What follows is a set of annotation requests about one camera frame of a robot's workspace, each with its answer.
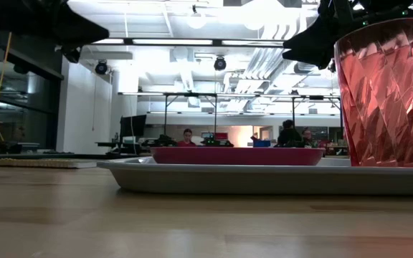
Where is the olive green folded cloth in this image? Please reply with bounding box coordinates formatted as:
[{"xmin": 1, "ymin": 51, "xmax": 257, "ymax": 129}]
[{"xmin": 0, "ymin": 158, "xmax": 98, "ymax": 169}]

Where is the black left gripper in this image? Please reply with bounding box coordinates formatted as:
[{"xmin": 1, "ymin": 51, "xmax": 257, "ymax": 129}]
[{"xmin": 0, "ymin": 0, "xmax": 110, "ymax": 65}]

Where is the black background robot station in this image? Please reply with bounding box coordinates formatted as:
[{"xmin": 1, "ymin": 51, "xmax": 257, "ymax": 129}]
[{"xmin": 200, "ymin": 133, "xmax": 234, "ymax": 148}]

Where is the pink plastic plate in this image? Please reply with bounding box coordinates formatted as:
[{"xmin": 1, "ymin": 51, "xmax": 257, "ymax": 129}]
[{"xmin": 150, "ymin": 146, "xmax": 326, "ymax": 167}]

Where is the overhead light bar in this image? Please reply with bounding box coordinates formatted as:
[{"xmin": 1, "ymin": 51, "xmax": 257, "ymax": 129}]
[{"xmin": 90, "ymin": 37, "xmax": 287, "ymax": 47}]

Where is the red faceted plastic cup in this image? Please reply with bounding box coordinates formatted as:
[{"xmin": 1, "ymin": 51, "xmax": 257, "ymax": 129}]
[{"xmin": 333, "ymin": 17, "xmax": 413, "ymax": 168}]

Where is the grey metal tray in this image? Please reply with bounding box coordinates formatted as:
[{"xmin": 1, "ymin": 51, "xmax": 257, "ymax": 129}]
[{"xmin": 97, "ymin": 154, "xmax": 413, "ymax": 196}]

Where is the person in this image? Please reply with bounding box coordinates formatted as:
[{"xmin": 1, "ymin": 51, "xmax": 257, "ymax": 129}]
[
  {"xmin": 276, "ymin": 119, "xmax": 303, "ymax": 148},
  {"xmin": 301, "ymin": 128, "xmax": 318, "ymax": 148},
  {"xmin": 176, "ymin": 128, "xmax": 197, "ymax": 148}
]

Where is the black computer monitor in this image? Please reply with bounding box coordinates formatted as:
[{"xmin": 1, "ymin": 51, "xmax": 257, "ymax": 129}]
[{"xmin": 120, "ymin": 114, "xmax": 148, "ymax": 138}]

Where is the round white ceiling lamp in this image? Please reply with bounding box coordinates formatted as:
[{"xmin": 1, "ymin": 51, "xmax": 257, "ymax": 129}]
[{"xmin": 186, "ymin": 5, "xmax": 207, "ymax": 30}]

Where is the black background table frame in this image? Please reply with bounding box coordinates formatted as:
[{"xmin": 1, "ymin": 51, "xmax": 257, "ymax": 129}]
[
  {"xmin": 162, "ymin": 92, "xmax": 219, "ymax": 139},
  {"xmin": 290, "ymin": 94, "xmax": 344, "ymax": 139}
]

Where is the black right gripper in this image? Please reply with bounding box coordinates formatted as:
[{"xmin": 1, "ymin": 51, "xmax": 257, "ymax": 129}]
[{"xmin": 283, "ymin": 0, "xmax": 359, "ymax": 73}]

